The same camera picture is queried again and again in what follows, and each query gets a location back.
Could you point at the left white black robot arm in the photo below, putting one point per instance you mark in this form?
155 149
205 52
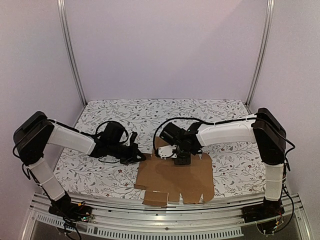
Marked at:
39 135

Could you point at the left aluminium frame post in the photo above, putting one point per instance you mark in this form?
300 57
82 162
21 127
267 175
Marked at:
61 6

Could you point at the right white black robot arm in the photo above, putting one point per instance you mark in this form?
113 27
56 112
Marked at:
260 130

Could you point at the brown cardboard box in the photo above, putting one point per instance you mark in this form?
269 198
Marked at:
164 182

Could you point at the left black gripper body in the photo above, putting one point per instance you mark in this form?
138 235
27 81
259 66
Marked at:
127 156

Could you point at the aluminium frame post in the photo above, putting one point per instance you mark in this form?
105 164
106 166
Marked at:
262 51
61 6

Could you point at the floral patterned table mat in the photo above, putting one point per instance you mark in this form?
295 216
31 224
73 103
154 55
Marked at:
235 172

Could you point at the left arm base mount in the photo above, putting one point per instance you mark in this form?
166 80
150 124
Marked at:
75 212

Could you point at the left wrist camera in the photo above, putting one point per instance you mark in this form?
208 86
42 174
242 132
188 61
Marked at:
133 137

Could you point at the right aluminium frame post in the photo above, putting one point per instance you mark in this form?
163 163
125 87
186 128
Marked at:
262 51

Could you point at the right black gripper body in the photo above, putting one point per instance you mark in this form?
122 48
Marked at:
182 159

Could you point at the aluminium front rail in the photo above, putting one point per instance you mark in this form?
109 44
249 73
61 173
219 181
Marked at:
221 218

